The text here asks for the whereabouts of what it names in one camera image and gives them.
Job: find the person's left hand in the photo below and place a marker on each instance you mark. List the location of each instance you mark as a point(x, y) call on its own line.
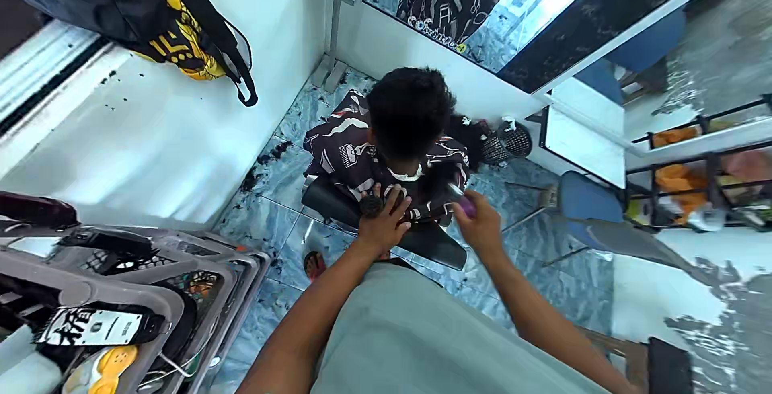
point(381, 234)

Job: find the person's right hand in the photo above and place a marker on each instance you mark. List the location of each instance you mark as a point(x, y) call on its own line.
point(483, 225)

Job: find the person's left middle finger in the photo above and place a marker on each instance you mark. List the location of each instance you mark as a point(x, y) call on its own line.
point(394, 194)

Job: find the person's left thumb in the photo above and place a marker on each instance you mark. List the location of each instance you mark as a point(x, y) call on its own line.
point(403, 227)

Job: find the person's right thumb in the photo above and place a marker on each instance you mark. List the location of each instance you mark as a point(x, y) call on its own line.
point(457, 212)

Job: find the person's right fingers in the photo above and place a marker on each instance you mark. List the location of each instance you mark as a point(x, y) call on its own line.
point(474, 197)

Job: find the person's left index finger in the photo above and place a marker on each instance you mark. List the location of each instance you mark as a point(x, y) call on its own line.
point(403, 205)

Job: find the round black knob-like tool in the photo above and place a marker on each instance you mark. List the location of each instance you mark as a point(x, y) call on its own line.
point(371, 206)

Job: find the person's left forearm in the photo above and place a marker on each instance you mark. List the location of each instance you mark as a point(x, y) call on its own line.
point(319, 321)

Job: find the person's right forearm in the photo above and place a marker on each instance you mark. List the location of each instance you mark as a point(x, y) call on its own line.
point(543, 321)

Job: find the white neck strip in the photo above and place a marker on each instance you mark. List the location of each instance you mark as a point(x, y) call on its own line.
point(405, 175)

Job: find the black padded chair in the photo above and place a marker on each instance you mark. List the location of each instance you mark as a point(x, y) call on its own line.
point(434, 247)

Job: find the black patterned barber cape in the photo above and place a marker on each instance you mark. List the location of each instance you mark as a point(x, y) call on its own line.
point(344, 147)

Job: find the pile of black hair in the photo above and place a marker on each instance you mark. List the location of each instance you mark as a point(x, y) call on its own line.
point(468, 136)

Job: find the black mesh basket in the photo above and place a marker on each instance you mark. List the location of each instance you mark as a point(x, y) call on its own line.
point(511, 140)

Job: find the blue and gray chair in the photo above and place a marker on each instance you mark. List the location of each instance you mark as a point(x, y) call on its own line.
point(588, 201)

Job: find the person's body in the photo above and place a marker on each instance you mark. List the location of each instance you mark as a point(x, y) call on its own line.
point(434, 340)

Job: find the white folding table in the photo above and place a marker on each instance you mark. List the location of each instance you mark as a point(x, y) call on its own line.
point(585, 147)

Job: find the gray metal stand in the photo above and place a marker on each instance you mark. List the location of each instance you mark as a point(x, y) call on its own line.
point(335, 20)

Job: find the black rack with colourful items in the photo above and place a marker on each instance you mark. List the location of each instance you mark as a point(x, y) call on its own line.
point(711, 174)

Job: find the wooden chair with black seat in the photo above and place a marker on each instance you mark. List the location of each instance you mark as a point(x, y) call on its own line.
point(666, 361)

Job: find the gray plastic trolley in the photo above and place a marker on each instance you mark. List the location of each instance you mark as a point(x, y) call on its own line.
point(132, 282)

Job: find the black and yellow backpack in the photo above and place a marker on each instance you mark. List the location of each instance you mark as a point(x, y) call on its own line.
point(132, 14)

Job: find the black and white hair clipper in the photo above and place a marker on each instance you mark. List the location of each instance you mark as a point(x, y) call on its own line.
point(99, 326)

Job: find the wall mirror with dark frame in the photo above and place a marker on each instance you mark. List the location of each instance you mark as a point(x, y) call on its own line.
point(543, 32)

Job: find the large mirror with white frame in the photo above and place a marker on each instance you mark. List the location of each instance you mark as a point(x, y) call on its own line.
point(705, 74)

